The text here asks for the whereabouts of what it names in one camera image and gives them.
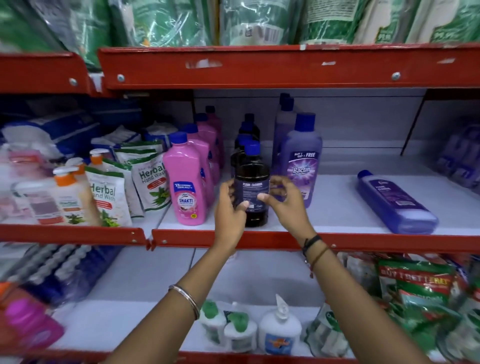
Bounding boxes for person's right hand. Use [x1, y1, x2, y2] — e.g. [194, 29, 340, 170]
[258, 175, 320, 248]

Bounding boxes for person's left hand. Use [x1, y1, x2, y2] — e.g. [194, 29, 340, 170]
[213, 179, 250, 250]

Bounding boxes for dark bottle with blue label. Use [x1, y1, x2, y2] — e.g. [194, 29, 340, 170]
[233, 142, 271, 228]

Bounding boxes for person's right forearm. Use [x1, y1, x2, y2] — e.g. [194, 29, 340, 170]
[302, 237, 432, 364]

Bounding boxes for person's left forearm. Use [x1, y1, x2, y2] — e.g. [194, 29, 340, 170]
[99, 240, 244, 364]

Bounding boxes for dark bottle with blue cap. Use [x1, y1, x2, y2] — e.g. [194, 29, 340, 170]
[235, 122, 259, 148]
[240, 113, 261, 140]
[230, 135, 255, 177]

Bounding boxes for pink bottle with blue cap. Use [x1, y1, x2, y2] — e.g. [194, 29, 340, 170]
[194, 113, 221, 184]
[205, 106, 225, 169]
[163, 132, 205, 227]
[183, 123, 215, 196]

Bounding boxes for black thread wristbands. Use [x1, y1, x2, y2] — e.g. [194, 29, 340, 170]
[301, 235, 331, 279]

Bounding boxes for white green hand wash pouch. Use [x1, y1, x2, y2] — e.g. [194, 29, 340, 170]
[127, 152, 174, 214]
[119, 140, 166, 155]
[85, 166, 133, 228]
[102, 146, 158, 219]

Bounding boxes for red metal shelf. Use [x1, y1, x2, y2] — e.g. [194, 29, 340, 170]
[0, 348, 480, 364]
[0, 223, 148, 247]
[97, 42, 480, 92]
[0, 52, 95, 97]
[151, 228, 480, 256]

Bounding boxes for silver bangle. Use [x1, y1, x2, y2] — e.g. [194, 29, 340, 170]
[168, 284, 201, 321]

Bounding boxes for white bottle with green cap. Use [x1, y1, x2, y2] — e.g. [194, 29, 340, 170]
[223, 310, 259, 354]
[198, 299, 226, 346]

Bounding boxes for white bottle with nozzle cap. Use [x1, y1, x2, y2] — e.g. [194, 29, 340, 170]
[258, 294, 303, 356]

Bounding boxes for flat purple bottle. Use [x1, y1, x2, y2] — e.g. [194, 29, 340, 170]
[356, 170, 440, 235]

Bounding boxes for clear green refill pouch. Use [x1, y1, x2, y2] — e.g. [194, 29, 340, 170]
[304, 303, 350, 358]

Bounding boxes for white pump bottle orange collar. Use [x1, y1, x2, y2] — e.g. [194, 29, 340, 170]
[52, 166, 101, 227]
[88, 149, 114, 170]
[64, 157, 88, 176]

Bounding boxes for row of green plastic packets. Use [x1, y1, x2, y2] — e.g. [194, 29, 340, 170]
[0, 0, 480, 70]

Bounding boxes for blue and white bar packs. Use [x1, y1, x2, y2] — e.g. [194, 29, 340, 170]
[14, 243, 125, 305]

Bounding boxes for pile of green red packets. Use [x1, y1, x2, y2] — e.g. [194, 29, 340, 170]
[337, 252, 480, 364]

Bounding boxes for group of blurry purple bottles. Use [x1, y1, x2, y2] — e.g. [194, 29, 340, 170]
[436, 125, 480, 189]

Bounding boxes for white pump bottle pink label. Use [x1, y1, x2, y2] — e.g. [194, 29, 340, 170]
[10, 180, 65, 226]

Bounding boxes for blue and white wrapped pack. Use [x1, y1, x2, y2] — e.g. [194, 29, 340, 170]
[0, 110, 95, 160]

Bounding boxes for magenta plastic bottle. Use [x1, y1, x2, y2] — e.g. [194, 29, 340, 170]
[0, 288, 65, 358]

